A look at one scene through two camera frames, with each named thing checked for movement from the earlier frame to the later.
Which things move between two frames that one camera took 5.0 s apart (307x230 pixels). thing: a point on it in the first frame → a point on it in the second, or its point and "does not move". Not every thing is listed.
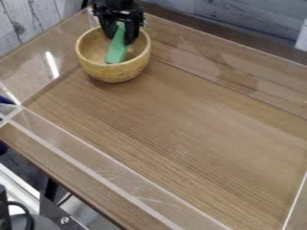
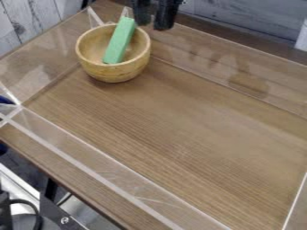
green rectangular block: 117,47 does not move
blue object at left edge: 5,101 does not move
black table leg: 50,190 does not move
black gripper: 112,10 → 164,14
